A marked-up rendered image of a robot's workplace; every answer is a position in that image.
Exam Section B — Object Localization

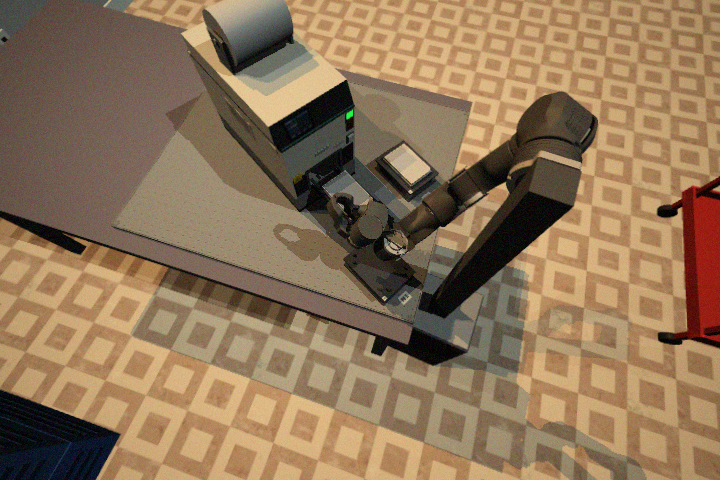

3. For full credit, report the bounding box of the grey cylinder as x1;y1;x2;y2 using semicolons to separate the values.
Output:
202;0;294;67

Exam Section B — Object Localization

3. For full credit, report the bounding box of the white label with black text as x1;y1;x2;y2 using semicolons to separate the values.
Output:
398;291;412;304

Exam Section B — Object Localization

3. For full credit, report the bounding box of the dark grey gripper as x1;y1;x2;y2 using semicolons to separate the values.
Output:
325;192;404;251

